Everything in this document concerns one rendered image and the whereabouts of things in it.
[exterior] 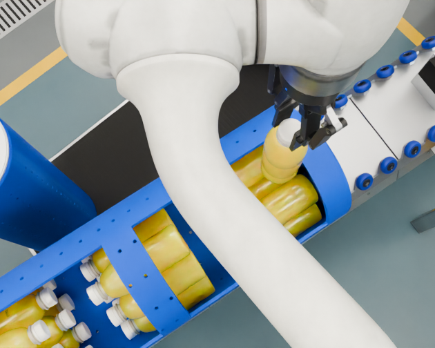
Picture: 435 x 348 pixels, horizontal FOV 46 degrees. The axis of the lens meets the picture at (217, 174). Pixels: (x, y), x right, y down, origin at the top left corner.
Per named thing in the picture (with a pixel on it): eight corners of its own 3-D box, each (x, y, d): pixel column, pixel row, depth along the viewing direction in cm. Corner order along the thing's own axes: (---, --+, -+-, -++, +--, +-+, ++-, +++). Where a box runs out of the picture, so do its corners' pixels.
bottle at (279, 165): (252, 164, 98) (257, 131, 80) (279, 140, 99) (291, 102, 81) (277, 192, 97) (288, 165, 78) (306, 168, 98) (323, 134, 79)
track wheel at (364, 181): (373, 172, 124) (367, 168, 126) (358, 182, 123) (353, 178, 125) (375, 185, 127) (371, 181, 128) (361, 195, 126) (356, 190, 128)
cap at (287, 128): (271, 132, 80) (272, 128, 78) (290, 117, 80) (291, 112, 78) (288, 150, 79) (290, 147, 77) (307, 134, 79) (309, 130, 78)
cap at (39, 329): (44, 345, 98) (52, 340, 99) (33, 335, 96) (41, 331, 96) (40, 331, 101) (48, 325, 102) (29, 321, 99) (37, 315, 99)
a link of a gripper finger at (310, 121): (323, 78, 62) (330, 86, 62) (317, 124, 72) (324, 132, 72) (296, 95, 62) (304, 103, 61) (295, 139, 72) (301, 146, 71)
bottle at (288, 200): (295, 167, 112) (221, 216, 109) (314, 182, 106) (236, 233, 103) (304, 190, 116) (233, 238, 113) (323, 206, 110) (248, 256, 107)
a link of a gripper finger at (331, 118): (322, 76, 60) (351, 108, 58) (319, 101, 65) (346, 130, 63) (305, 87, 60) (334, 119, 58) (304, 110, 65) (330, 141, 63)
